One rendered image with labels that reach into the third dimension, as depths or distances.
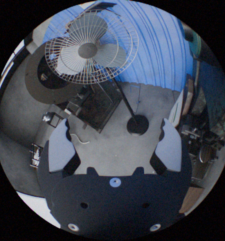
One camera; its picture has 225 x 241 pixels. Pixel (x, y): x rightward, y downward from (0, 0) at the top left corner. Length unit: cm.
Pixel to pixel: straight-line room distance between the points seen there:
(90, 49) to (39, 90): 66
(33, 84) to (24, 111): 556
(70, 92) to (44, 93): 31
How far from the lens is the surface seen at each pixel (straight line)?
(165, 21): 142
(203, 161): 66
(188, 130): 65
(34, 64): 99
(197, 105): 71
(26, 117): 654
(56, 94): 96
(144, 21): 145
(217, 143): 52
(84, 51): 47
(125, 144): 142
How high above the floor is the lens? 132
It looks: 52 degrees down
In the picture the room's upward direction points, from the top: 44 degrees counter-clockwise
